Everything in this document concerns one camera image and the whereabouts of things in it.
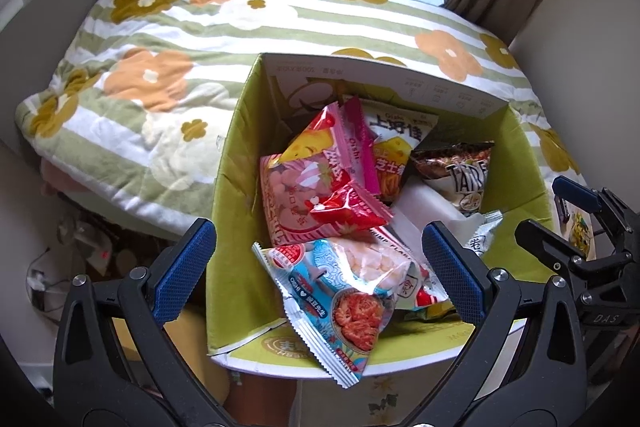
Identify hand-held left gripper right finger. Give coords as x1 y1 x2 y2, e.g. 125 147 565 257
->
400 221 588 427

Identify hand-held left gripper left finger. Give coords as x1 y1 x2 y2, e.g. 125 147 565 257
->
52 218 236 427

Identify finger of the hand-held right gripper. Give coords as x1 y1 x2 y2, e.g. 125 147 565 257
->
552 175 627 239
515 218 629 281

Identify red white snack packet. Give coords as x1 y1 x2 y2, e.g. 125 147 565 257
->
395 264 455 314

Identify white green snack packet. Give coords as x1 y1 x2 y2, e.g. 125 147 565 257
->
392 183 504 254

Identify brown snack packet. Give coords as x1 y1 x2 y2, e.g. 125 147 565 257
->
409 142 496 214

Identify green cardboard box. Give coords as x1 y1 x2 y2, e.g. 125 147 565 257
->
205 52 562 381

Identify blue shrimp snack packet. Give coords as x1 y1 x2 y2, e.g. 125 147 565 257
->
251 237 436 389

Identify white cheese stick snack packet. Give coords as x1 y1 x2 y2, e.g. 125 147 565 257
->
342 94 441 202

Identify red pink snack packet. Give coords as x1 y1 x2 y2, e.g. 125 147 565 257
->
277 102 395 229

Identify yellow black snack packet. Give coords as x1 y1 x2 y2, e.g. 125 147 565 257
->
567 211 597 260

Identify floral striped blanket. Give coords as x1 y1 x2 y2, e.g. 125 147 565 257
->
14 0 591 248

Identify white cables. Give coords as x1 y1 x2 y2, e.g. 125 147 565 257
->
27 212 108 313

